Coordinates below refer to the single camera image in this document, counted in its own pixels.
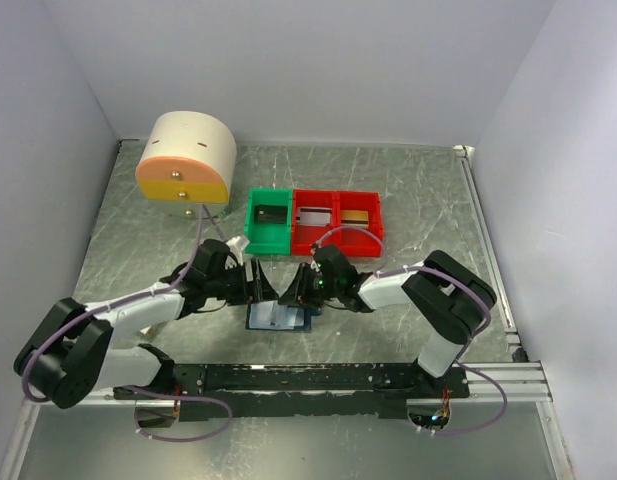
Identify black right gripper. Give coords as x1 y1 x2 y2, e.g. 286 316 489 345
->
278 263 341 310

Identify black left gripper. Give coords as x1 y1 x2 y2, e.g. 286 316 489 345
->
206 257 279 306

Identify blue leather card holder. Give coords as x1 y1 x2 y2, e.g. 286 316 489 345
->
245 301 322 331

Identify dark card with chip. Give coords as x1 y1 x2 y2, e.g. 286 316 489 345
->
254 204 288 224

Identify white magnetic stripe card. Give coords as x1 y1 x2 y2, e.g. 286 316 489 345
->
295 206 332 227

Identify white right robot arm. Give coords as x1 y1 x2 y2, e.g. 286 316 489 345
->
278 245 497 398

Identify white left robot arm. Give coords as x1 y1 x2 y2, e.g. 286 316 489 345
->
13 239 278 409

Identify gold card in red bin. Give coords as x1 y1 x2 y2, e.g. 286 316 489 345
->
341 210 370 229

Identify green plastic bin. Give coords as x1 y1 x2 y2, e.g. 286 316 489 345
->
244 188 293 255

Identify red plastic double bin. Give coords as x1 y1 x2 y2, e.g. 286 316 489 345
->
290 189 384 258

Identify cream round drawer cabinet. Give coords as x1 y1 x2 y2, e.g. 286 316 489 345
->
135 111 237 217

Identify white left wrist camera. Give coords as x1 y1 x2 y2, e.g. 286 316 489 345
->
226 235 250 254

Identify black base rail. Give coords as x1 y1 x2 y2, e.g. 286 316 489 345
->
112 362 472 424

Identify aluminium frame rail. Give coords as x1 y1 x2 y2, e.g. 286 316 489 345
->
466 362 553 403

